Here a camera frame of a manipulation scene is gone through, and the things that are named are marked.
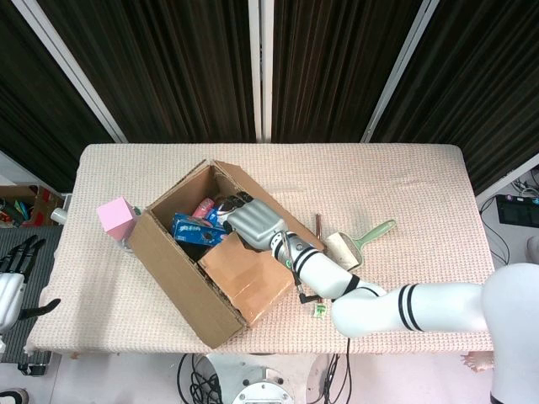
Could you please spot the small green sachet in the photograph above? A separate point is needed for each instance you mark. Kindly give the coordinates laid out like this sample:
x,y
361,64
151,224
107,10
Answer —
x,y
320,311

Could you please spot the white paper roll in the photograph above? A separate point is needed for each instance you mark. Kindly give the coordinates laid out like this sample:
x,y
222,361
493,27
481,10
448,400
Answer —
x,y
60,214

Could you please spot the white blue snack packet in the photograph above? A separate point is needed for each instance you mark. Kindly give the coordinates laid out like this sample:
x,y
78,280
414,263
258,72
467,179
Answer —
x,y
212,215

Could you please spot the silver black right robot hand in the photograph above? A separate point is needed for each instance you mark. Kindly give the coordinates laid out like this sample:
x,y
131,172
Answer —
x,y
254,223

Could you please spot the white frame post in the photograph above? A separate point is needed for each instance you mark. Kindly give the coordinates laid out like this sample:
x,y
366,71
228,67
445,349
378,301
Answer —
x,y
71,71
261,71
398,71

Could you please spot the large brown cardboard box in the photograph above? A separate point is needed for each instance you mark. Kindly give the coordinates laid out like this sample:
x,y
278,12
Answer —
x,y
185,278

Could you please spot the pink cube box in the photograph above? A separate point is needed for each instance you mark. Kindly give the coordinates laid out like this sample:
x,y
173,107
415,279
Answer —
x,y
115,216

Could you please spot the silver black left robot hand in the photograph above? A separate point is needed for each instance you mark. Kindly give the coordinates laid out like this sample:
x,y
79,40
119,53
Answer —
x,y
10,290

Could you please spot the dark pleated curtain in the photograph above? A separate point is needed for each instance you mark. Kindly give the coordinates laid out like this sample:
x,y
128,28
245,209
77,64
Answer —
x,y
168,63
25,105
332,63
484,84

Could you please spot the black electronic device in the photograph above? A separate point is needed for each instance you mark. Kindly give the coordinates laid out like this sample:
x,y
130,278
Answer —
x,y
518,210

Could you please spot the pink snack packet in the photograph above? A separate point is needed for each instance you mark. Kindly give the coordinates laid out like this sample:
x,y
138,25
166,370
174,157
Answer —
x,y
204,207

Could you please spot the green lint roller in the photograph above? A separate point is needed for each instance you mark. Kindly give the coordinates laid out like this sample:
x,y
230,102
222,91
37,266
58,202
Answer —
x,y
343,248

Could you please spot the pink waffle tablecloth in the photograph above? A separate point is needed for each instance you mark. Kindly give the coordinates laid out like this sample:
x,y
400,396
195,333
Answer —
x,y
379,177

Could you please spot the round silver robot base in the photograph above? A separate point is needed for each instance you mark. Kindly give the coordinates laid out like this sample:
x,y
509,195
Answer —
x,y
261,379

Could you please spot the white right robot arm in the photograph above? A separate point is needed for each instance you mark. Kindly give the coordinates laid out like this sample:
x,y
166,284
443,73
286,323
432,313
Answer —
x,y
370,311

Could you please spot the cardboard box of clutter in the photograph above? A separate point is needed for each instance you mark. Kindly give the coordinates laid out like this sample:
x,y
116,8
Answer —
x,y
25,208

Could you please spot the blue cookie box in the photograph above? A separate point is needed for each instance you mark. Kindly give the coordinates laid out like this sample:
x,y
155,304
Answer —
x,y
193,231

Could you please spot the chopsticks in green-white wrapper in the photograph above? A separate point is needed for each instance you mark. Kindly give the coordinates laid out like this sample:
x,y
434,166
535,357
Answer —
x,y
318,229

